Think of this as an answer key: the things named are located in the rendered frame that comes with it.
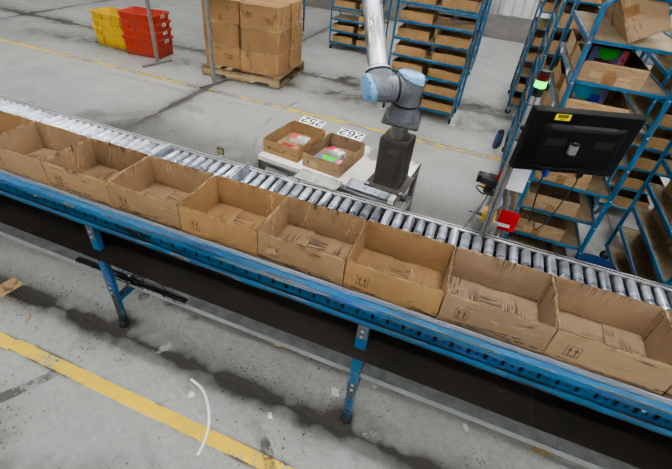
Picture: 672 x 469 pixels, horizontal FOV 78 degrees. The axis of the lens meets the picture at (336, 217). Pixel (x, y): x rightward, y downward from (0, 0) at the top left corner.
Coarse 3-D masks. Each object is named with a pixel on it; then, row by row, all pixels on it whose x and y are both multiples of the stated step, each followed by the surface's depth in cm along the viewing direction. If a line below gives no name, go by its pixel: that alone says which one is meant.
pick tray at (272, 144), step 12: (276, 132) 294; (288, 132) 309; (300, 132) 311; (312, 132) 306; (324, 132) 299; (264, 144) 284; (276, 144) 278; (300, 144) 298; (312, 144) 288; (288, 156) 279; (300, 156) 279
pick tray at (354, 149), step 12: (324, 144) 295; (336, 144) 301; (348, 144) 296; (360, 144) 291; (312, 156) 268; (348, 156) 290; (360, 156) 288; (312, 168) 273; (324, 168) 268; (336, 168) 264; (348, 168) 276
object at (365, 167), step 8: (264, 152) 286; (368, 152) 299; (376, 152) 300; (264, 160) 282; (272, 160) 279; (280, 160) 279; (288, 160) 280; (360, 160) 289; (368, 160) 290; (288, 168) 276; (296, 168) 273; (304, 168) 274; (352, 168) 279; (360, 168) 280; (368, 168) 281; (416, 168) 287; (328, 176) 268; (344, 176) 270; (352, 176) 271; (360, 176) 272; (368, 176) 272; (344, 184) 262; (392, 200) 252
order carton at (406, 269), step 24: (360, 240) 179; (384, 240) 187; (408, 240) 182; (432, 240) 177; (360, 264) 160; (384, 264) 185; (408, 264) 187; (432, 264) 184; (360, 288) 168; (384, 288) 162; (408, 288) 158; (432, 288) 154; (432, 312) 160
